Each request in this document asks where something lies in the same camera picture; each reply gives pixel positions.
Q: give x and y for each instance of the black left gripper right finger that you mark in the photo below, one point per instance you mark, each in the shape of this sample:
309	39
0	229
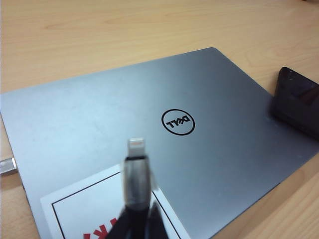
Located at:
164	226

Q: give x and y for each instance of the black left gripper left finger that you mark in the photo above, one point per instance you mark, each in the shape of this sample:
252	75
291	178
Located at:
122	229

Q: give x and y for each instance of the black smartphone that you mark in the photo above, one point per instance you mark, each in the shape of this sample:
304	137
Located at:
291	104

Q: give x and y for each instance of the white red-lettered sticker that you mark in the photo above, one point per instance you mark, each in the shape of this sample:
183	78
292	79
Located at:
74	211

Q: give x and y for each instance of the silver Dell laptop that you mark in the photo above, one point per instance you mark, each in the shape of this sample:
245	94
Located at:
99	112

